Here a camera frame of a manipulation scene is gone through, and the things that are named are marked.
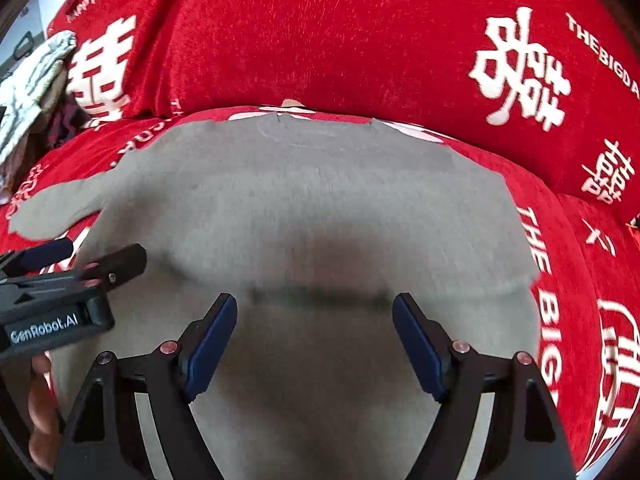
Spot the grey knit sweater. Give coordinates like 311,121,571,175
9,112,544,480

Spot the dark patterned cloth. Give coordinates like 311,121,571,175
44,94,87,147

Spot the person's left hand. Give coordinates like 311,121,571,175
28,352,64,474

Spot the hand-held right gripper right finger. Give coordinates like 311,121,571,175
391,292,577,480

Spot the white grey striped cloth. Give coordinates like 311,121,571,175
0,30,79,167

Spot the red printed sofa cover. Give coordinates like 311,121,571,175
0,0,640,477

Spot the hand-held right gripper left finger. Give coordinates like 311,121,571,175
54,292,239,480

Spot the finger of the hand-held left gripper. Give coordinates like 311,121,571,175
0,238,75,282
75,243,148,291

